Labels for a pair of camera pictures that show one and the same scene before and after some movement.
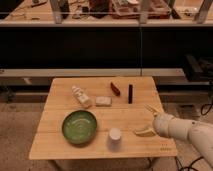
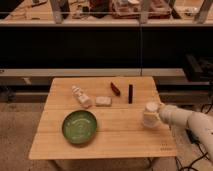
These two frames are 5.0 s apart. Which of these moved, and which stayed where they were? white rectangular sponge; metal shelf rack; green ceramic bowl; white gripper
Moved: white gripper
Stayed: white rectangular sponge; metal shelf rack; green ceramic bowl
